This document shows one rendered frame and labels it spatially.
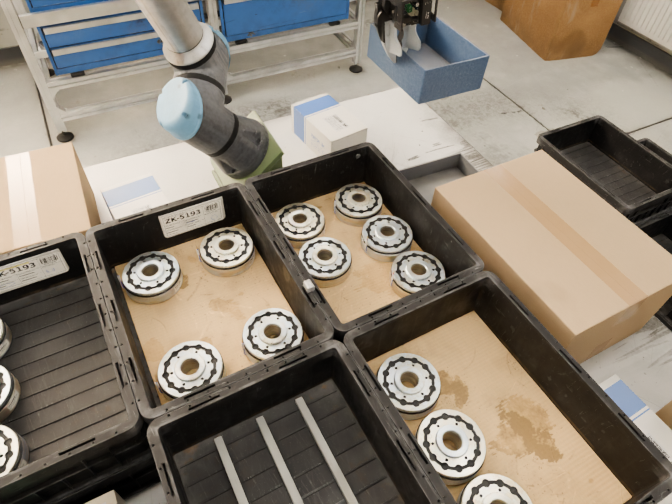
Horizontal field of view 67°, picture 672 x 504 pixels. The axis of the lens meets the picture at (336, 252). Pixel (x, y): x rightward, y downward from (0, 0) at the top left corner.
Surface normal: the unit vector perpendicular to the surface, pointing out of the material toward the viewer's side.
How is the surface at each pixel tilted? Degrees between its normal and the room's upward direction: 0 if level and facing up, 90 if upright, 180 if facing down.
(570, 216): 0
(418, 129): 0
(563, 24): 90
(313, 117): 0
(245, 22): 90
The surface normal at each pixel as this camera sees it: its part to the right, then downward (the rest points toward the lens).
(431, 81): 0.46, 0.68
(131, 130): 0.04, -0.65
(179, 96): -0.55, -0.16
